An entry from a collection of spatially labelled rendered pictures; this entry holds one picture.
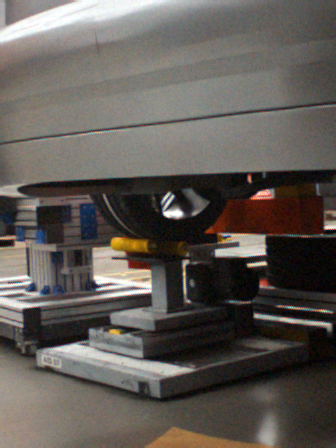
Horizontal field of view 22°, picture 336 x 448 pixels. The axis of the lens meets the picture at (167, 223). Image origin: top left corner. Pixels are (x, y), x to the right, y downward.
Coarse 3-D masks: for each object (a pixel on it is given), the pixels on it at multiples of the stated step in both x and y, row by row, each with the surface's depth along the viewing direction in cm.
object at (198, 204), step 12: (180, 192) 376; (192, 192) 375; (144, 204) 340; (156, 204) 369; (180, 204) 375; (192, 204) 369; (204, 204) 363; (168, 216) 367; (180, 216) 361; (192, 216) 356
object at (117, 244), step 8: (112, 240) 366; (120, 240) 362; (128, 240) 358; (136, 240) 354; (144, 240) 350; (152, 240) 350; (112, 248) 366; (120, 248) 362; (128, 248) 357; (136, 248) 353; (144, 248) 349; (152, 248) 350
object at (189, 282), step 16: (224, 256) 375; (240, 256) 372; (192, 272) 377; (208, 272) 373; (224, 272) 368; (240, 272) 361; (192, 288) 378; (208, 288) 373; (224, 288) 366; (240, 288) 360; (256, 288) 366; (208, 304) 385; (224, 304) 387; (240, 304) 367; (240, 320) 370; (240, 336) 370
